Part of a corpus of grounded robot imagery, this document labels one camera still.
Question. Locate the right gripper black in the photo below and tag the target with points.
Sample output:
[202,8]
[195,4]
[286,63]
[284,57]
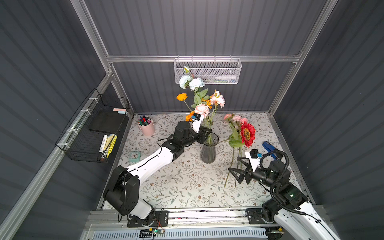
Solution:
[246,174]

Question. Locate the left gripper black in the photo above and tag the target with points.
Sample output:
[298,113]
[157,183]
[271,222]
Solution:
[202,133]

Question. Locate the pink peony stem with bud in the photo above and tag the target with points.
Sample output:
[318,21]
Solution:
[235,122]

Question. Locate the small pink flower spray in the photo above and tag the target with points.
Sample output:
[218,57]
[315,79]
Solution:
[218,102]

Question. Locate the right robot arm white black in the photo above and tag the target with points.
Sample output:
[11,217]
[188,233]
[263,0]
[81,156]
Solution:
[288,205]

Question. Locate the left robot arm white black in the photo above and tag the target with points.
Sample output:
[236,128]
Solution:
[123,188]

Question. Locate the dark glass ribbed vase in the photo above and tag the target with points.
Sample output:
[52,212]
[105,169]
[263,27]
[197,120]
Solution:
[208,152]

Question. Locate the blue stapler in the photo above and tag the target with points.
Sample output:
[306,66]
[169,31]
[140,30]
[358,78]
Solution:
[269,148]

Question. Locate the floral table mat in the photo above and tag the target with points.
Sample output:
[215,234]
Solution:
[188,182]

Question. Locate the red gerbera flower stem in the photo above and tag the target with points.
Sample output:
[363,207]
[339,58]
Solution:
[248,135]

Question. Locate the orange flower stem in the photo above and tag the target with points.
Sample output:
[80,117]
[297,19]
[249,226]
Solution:
[186,105]

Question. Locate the pink pen cup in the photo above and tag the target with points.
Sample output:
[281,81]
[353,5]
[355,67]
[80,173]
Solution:
[146,125]

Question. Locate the light blue flower stem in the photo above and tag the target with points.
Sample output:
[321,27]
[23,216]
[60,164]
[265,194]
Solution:
[187,80]

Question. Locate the white marker in mesh basket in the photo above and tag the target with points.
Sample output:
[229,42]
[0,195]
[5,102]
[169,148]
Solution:
[227,79]

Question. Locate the small teal clock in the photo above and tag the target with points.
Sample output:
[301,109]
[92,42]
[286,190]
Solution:
[135,156]

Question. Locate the yellow highlighter in basket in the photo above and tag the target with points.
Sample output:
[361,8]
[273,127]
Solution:
[110,143]

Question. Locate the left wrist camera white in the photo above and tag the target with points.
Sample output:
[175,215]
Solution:
[197,120]

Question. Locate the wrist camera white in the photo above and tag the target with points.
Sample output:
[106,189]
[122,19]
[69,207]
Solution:
[254,156]
[197,120]

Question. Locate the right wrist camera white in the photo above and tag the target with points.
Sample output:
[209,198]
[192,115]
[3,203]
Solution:
[254,156]

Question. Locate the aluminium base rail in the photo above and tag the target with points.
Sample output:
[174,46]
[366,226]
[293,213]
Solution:
[231,217]

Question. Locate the white mesh wall basket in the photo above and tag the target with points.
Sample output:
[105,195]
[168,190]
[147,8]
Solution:
[208,68]

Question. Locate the black wire wall basket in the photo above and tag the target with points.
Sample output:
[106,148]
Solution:
[101,114]

